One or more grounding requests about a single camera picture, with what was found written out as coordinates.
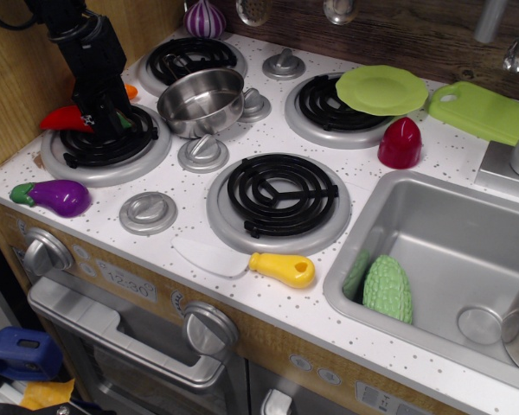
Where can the silver oven dial left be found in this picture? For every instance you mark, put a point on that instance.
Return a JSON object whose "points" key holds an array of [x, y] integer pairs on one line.
{"points": [[45, 253]]}

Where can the yellow cloth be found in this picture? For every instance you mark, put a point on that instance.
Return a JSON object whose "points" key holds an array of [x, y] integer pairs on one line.
{"points": [[42, 394]]}

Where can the silver oven dial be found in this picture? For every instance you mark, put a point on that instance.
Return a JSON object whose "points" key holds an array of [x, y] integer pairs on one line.
{"points": [[207, 330], [45, 253]]}

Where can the back right stove burner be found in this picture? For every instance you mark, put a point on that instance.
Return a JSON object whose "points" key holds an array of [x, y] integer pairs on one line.
{"points": [[315, 113]]}

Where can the silver oven door handle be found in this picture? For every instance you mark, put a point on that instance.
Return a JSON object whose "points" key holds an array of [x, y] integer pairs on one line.
{"points": [[97, 323]]}

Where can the red toy chili pepper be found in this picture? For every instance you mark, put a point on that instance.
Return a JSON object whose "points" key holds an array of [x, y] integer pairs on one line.
{"points": [[70, 118]]}

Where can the yellow handled toy knife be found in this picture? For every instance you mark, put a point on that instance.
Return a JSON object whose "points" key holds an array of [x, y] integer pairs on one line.
{"points": [[295, 271]]}

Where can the purple toy eggplant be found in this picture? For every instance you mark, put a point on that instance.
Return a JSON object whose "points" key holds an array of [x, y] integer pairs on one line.
{"points": [[66, 198]]}

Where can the back left stove burner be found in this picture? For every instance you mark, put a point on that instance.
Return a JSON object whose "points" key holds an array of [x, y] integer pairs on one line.
{"points": [[176, 58]]}

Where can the stainless steel pot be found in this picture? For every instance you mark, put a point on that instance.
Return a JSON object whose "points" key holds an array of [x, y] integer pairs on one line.
{"points": [[203, 103]]}

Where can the green plastic plate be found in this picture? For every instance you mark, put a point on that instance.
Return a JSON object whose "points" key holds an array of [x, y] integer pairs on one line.
{"points": [[381, 90]]}

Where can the purple striped toy onion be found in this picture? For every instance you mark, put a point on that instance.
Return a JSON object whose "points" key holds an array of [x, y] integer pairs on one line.
{"points": [[203, 19]]}

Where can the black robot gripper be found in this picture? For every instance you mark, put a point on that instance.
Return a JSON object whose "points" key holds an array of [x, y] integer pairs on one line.
{"points": [[94, 55]]}

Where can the green bumpy toy gourd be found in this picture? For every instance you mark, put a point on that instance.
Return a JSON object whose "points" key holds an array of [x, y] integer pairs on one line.
{"points": [[387, 290]]}

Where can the front right stove burner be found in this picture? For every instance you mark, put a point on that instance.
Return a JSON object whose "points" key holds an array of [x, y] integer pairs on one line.
{"points": [[277, 202]]}

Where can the blue plastic object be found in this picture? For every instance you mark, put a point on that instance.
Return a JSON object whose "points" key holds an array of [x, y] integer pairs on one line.
{"points": [[27, 354]]}

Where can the front left stove burner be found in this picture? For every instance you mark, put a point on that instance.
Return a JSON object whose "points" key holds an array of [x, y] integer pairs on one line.
{"points": [[53, 151]]}

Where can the hanging metal strainer spoon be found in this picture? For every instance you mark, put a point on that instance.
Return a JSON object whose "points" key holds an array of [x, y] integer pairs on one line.
{"points": [[254, 13]]}

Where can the red toy pepper half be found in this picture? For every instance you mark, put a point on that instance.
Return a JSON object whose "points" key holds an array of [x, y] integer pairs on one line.
{"points": [[401, 145]]}

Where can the silver toy sink basin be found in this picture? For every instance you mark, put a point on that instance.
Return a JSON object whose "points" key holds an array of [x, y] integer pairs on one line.
{"points": [[460, 250]]}

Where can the green plastic cutting board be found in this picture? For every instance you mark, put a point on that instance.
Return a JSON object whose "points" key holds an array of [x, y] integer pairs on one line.
{"points": [[477, 111]]}

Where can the orange toy carrot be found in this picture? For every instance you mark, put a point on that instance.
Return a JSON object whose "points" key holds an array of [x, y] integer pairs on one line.
{"points": [[131, 91]]}

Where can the stove burner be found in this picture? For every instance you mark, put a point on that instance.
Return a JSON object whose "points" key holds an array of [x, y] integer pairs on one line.
{"points": [[315, 113], [176, 58], [53, 151], [277, 202]]}

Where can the silver oven dial right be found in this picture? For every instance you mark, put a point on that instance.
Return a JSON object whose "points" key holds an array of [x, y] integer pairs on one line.
{"points": [[207, 330]]}

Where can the hanging metal ladle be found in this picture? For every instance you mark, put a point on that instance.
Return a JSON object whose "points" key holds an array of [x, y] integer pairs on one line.
{"points": [[340, 12]]}

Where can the silver stovetop knob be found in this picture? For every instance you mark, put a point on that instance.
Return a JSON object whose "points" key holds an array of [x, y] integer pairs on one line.
{"points": [[147, 213], [283, 66], [203, 155], [256, 107]]}

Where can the silver toy faucet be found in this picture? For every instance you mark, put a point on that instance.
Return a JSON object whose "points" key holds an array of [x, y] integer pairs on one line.
{"points": [[499, 169]]}

